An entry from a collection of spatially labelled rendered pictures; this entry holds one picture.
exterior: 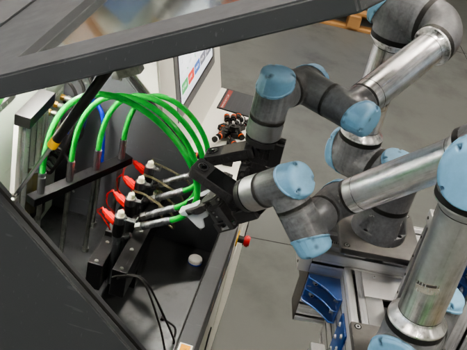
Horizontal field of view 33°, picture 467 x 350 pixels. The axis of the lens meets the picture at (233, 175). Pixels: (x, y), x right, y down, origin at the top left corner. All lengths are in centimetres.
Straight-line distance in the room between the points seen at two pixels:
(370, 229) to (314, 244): 58
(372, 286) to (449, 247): 75
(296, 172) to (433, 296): 34
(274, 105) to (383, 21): 46
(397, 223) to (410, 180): 58
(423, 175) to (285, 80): 32
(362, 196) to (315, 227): 12
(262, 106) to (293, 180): 19
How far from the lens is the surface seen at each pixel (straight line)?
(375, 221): 208
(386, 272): 217
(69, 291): 156
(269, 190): 151
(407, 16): 188
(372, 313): 203
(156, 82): 206
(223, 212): 163
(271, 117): 158
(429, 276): 143
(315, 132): 476
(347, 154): 206
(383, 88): 165
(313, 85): 162
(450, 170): 130
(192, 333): 181
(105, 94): 168
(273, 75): 155
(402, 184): 153
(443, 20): 185
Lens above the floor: 222
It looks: 32 degrees down
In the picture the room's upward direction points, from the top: 14 degrees clockwise
